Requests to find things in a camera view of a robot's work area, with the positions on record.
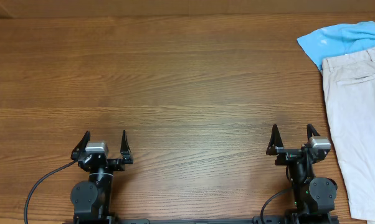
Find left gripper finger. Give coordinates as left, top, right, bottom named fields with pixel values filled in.
left=70, top=131, right=90, bottom=161
left=120, top=130, right=131, bottom=159

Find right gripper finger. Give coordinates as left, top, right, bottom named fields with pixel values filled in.
left=306, top=124, right=320, bottom=139
left=266, top=124, right=284, bottom=156

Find beige shorts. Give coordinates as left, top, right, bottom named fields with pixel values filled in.
left=322, top=47, right=375, bottom=223

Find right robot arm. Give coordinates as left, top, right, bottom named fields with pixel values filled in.
left=260, top=124, right=339, bottom=224

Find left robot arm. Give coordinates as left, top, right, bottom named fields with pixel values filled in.
left=70, top=131, right=133, bottom=223

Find light blue shirt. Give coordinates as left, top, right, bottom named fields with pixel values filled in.
left=297, top=21, right=375, bottom=70

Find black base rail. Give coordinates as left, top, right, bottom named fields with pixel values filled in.
left=62, top=214, right=341, bottom=224

